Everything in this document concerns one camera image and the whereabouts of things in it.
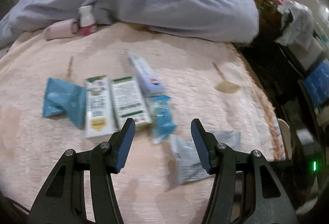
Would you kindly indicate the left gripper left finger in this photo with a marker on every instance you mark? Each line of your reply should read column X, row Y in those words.
column 61, row 198

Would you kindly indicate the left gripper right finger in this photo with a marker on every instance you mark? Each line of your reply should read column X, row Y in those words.
column 245, row 189

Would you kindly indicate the white grey snack wrapper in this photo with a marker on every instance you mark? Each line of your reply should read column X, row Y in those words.
column 188, row 165

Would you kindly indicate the light blue milk-candy wrapper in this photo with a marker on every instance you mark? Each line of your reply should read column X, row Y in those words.
column 162, row 122

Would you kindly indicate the green white milk carton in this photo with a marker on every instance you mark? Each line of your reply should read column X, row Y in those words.
column 100, row 121

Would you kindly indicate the blue snack bag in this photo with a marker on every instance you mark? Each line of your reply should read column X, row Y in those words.
column 62, row 97

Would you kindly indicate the cream plastic trash bin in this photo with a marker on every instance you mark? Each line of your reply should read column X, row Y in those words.
column 286, row 138

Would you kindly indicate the blue plastic drawer box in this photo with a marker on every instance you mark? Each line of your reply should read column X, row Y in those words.
column 316, row 85

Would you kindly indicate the white pepsi-logo box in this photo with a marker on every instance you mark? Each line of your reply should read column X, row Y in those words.
column 149, row 83

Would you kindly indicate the white plastic bag pile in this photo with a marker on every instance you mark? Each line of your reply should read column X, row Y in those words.
column 297, row 24

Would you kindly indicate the wooden baby crib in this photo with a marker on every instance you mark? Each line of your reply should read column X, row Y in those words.
column 269, row 22

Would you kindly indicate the grey blue duvet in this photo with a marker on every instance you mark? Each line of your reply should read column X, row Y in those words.
column 232, row 21

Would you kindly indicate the pink thermos bottle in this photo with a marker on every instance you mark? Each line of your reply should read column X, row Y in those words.
column 63, row 29

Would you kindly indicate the white pink-label drink bottle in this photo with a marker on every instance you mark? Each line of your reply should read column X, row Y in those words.
column 87, row 20

